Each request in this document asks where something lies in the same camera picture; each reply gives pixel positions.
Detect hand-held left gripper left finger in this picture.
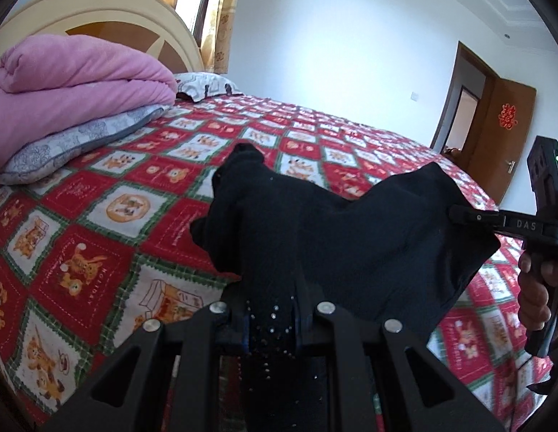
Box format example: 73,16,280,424
45,301,253,432

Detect grey patterned pillow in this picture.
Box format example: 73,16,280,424
0,103,172,185

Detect pink folded quilt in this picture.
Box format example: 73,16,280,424
0,33,177,176

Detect black pants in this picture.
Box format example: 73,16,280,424
190,143,502,432

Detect golden patterned curtain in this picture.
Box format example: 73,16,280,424
202,0,244,75

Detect cream wooden headboard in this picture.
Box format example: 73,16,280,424
0,0,206,75

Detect dark window frame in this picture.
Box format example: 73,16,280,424
192,0,219,44

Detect white patterned pillow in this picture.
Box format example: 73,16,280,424
173,72,244,102

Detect red printed bedsheet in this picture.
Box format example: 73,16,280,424
0,94,550,432

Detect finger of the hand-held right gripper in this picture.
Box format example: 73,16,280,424
447,204,505,229

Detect brown wooden door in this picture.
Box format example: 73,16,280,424
461,76,537,206

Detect person's right hand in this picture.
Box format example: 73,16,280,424
517,248,553,331

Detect brown door frame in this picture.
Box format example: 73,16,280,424
429,40,494,156

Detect red paper door decoration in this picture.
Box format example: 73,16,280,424
498,103,518,131

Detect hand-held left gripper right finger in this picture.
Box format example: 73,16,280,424
292,280,505,432

